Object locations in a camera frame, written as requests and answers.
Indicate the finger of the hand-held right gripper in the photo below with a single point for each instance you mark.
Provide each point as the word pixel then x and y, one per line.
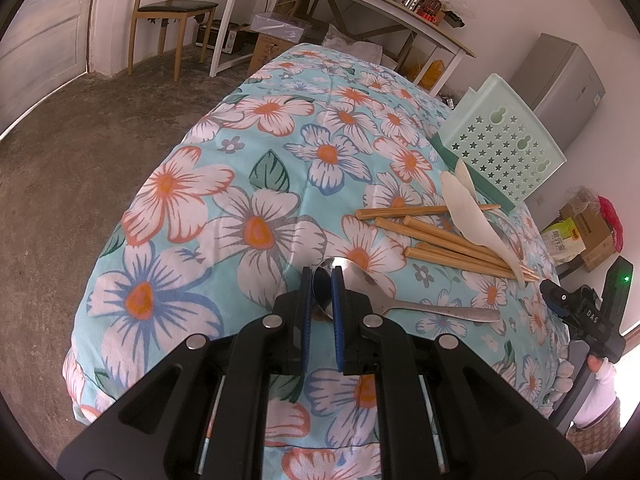
pixel 560 300

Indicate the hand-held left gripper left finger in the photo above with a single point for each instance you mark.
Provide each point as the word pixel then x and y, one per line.
pixel 306 312

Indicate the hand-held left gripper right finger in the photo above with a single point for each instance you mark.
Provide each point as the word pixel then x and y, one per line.
pixel 338 315

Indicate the metal spoon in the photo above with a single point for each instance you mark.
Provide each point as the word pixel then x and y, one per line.
pixel 362 285

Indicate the wooden chopstick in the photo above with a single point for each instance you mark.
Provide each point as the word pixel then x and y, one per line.
pixel 400 211
pixel 400 230
pixel 452 253
pixel 450 261
pixel 430 230

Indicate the white spoon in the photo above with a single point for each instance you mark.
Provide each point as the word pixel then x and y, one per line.
pixel 467 176
pixel 467 215

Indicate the mint green utensil holder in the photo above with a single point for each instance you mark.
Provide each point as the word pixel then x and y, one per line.
pixel 492 140

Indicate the person's right hand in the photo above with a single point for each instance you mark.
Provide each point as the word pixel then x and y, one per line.
pixel 602 385

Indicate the printed white sack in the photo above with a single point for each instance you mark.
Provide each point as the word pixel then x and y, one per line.
pixel 562 240

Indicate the open cardboard box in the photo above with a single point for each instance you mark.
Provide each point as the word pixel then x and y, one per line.
pixel 592 232

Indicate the red cloth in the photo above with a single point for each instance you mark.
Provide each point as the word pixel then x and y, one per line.
pixel 611 222

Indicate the floral blanket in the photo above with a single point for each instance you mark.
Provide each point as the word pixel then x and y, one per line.
pixel 225 195

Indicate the grey refrigerator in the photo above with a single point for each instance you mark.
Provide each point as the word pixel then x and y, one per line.
pixel 562 82

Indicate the yellow bag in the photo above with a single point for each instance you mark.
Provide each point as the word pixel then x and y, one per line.
pixel 431 75

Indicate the brown cardboard box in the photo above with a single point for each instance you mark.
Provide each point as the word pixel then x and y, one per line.
pixel 272 52

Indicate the flat white box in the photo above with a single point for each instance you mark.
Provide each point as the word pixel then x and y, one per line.
pixel 287 25

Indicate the small white appliance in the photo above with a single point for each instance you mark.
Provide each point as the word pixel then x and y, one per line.
pixel 216 37

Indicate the red bottle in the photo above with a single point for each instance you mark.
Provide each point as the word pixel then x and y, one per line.
pixel 432 9

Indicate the metal cup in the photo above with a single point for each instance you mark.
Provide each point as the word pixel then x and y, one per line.
pixel 411 1

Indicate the wooden chair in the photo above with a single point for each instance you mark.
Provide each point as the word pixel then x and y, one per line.
pixel 170 7

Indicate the white panelled door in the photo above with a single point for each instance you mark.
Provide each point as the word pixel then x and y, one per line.
pixel 45 25

